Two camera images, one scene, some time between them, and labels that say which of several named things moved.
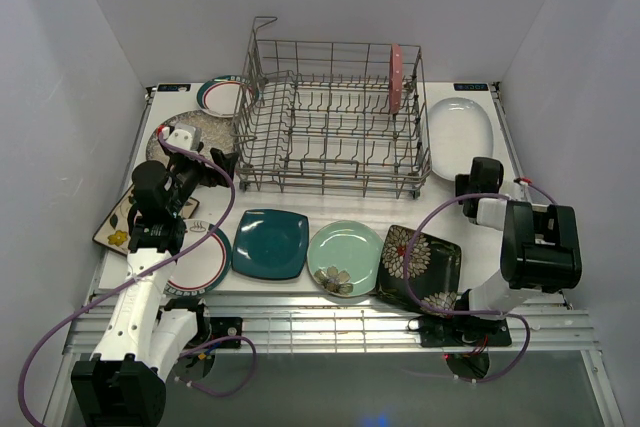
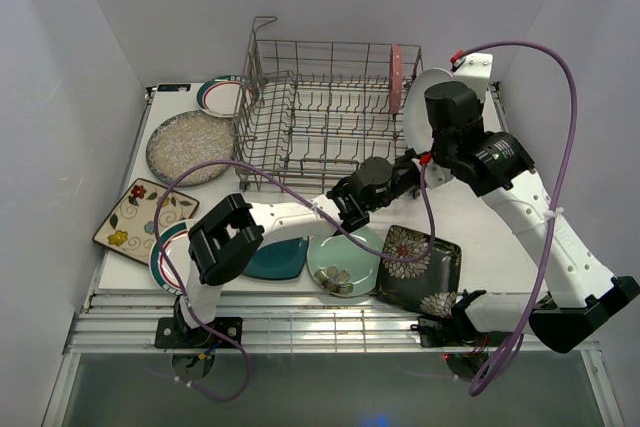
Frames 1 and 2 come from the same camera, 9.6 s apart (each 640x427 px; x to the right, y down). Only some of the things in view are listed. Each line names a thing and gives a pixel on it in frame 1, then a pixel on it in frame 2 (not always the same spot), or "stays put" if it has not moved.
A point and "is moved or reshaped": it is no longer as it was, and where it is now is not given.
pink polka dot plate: (395, 79) stays put
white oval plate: (459, 130) is moved or reshaped
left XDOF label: (173, 87) stays put
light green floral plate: (345, 259) stays put
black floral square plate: (434, 271) stays put
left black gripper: (210, 176) -> (407, 160)
